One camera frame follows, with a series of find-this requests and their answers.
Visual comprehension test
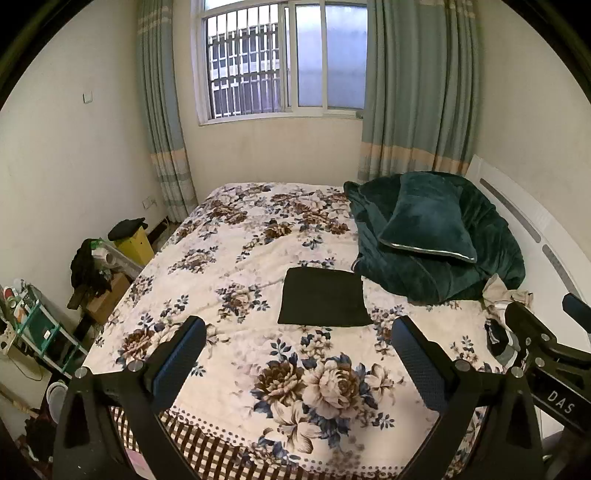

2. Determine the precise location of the black garment with white trim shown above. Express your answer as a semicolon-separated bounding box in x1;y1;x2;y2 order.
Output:
484;318;528;366

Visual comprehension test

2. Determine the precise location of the yellow box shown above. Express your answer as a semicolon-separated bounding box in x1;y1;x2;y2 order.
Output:
113;228;155;267

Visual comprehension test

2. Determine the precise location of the brown checkered bed sheet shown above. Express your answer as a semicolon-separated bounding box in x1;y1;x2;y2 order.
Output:
111;406;485;480

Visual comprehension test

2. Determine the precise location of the floral blanket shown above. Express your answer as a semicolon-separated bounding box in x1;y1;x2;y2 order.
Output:
85;182;509;474

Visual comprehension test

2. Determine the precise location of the barred window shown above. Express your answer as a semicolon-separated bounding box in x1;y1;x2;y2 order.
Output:
191;0;370;126

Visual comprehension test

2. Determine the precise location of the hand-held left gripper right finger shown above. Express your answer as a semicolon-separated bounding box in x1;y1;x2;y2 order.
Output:
391;316;543;480

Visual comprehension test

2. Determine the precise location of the dark green blanket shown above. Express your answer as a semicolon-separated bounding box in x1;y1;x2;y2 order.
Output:
344;171;527;305

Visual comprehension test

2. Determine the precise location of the black striped garment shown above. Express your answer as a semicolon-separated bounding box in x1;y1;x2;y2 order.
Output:
277;267;373;328

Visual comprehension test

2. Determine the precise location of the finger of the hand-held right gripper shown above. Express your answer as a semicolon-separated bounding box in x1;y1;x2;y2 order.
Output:
505;302;591;369
562;293;591;333

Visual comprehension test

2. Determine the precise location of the blue-grey curtain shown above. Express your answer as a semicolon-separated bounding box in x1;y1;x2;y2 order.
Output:
358;0;483;184
136;0;199;223

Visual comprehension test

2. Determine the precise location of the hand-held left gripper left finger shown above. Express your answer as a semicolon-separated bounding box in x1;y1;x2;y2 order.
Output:
53;315;207;480

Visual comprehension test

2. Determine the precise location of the beige cloth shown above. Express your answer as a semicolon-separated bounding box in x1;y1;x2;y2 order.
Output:
482;273;534;311

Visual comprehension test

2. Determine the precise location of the dark green pillow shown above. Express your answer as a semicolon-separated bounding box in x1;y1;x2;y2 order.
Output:
378;173;478;264

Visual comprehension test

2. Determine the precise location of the white headboard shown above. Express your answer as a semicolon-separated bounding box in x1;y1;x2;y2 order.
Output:
464;154;591;319

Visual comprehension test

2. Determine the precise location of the green storage rack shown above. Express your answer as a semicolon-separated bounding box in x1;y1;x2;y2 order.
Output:
0;281;88;376

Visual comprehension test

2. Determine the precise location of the cardboard box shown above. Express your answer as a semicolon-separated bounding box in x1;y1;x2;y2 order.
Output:
85;272;132;325

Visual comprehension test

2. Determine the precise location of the white round fan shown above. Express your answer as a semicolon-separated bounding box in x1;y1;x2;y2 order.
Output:
46;381;71;410

